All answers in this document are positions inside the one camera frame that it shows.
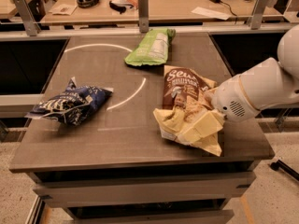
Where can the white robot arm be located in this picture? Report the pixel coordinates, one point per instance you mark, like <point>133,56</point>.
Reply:
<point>267,84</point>

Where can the wooden background desk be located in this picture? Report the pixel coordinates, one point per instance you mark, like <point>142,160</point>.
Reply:
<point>160,11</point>

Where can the blue chip bag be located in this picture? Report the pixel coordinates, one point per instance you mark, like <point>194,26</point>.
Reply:
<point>73,105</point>

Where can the black chair base leg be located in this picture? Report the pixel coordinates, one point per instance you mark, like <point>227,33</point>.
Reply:
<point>286,168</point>

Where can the black sunglasses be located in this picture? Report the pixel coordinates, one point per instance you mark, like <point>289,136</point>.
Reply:
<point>120,8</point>

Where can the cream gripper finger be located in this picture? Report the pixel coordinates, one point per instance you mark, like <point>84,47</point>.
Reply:
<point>204,125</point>
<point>209,94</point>

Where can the right metal bracket post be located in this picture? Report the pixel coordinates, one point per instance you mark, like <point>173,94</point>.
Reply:
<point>255,20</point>

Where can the left metal bracket post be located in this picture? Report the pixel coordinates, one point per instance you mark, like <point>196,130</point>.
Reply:
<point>30,25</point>

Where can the white paper sheet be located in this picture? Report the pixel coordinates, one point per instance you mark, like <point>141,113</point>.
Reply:
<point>211,13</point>

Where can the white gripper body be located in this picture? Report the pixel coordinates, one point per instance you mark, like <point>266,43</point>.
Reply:
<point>230,96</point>

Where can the brown sea salt chip bag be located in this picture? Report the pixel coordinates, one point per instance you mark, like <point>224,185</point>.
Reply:
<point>183,101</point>

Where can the middle metal bracket post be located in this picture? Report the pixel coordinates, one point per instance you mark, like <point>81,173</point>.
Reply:
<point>143,15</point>

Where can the metal bracket post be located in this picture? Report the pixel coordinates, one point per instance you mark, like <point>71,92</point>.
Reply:
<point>143,15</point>
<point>255,20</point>
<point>30,25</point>

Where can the green rice chip bag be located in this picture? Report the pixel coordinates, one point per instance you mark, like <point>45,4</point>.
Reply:
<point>153,49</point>

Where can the small paper card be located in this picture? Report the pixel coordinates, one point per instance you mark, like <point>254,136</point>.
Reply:
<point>63,9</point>

